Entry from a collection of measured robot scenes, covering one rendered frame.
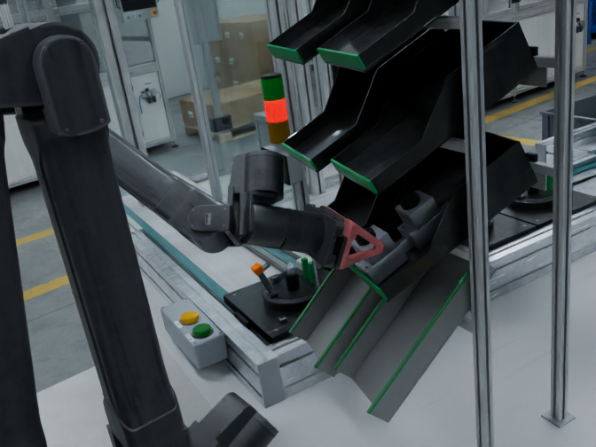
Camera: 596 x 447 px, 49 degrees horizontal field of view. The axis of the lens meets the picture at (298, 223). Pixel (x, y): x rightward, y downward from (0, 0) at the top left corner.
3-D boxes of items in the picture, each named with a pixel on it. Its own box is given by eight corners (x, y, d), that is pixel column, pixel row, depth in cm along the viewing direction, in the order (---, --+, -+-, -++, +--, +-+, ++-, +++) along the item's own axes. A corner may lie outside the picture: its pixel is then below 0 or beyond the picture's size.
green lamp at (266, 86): (270, 102, 145) (266, 80, 143) (259, 99, 149) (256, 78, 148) (289, 97, 147) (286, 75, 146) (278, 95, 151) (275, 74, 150)
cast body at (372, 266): (376, 286, 94) (353, 252, 91) (362, 276, 98) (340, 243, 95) (419, 250, 95) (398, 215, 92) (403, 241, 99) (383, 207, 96)
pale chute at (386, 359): (388, 423, 97) (367, 413, 95) (352, 378, 109) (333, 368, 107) (497, 270, 95) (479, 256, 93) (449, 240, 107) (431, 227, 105)
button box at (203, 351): (199, 371, 133) (192, 345, 130) (165, 330, 150) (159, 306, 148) (230, 357, 136) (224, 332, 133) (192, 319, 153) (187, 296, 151)
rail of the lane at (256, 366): (265, 409, 125) (256, 361, 121) (132, 263, 198) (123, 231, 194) (290, 397, 127) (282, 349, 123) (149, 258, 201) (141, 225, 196)
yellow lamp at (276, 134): (276, 145, 149) (273, 124, 147) (266, 141, 153) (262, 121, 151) (294, 139, 151) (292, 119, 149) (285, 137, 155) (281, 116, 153)
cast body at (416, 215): (420, 251, 95) (399, 215, 92) (404, 241, 99) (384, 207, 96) (463, 215, 96) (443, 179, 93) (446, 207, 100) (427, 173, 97)
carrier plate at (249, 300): (273, 347, 128) (271, 337, 127) (224, 302, 148) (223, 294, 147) (372, 304, 138) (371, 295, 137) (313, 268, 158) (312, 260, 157)
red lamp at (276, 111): (273, 123, 147) (270, 102, 145) (262, 121, 151) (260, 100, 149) (292, 119, 149) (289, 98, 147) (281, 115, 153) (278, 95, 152)
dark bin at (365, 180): (377, 196, 85) (349, 152, 81) (337, 172, 96) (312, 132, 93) (538, 69, 87) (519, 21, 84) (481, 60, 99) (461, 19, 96)
